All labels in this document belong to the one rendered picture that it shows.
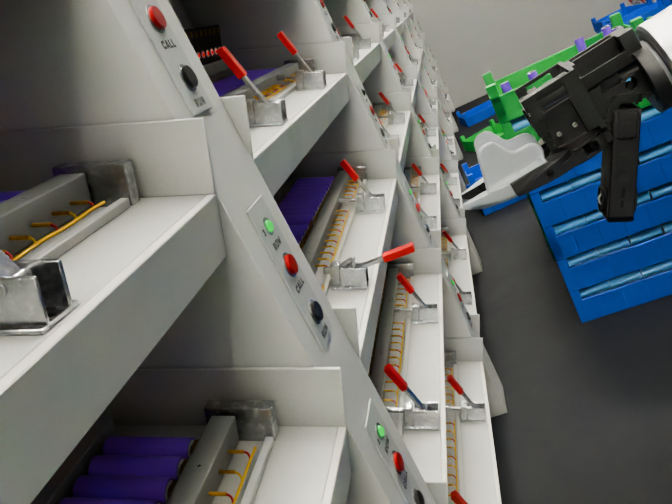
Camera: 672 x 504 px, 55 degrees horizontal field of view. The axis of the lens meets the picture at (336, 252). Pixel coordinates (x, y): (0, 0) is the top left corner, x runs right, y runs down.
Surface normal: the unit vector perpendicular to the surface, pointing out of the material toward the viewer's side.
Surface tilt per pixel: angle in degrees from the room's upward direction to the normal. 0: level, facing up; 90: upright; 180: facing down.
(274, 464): 21
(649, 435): 0
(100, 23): 90
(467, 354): 90
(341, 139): 90
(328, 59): 90
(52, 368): 111
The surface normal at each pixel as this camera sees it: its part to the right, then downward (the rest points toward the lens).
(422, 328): -0.09, -0.93
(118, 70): -0.14, 0.36
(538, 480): -0.44, -0.85
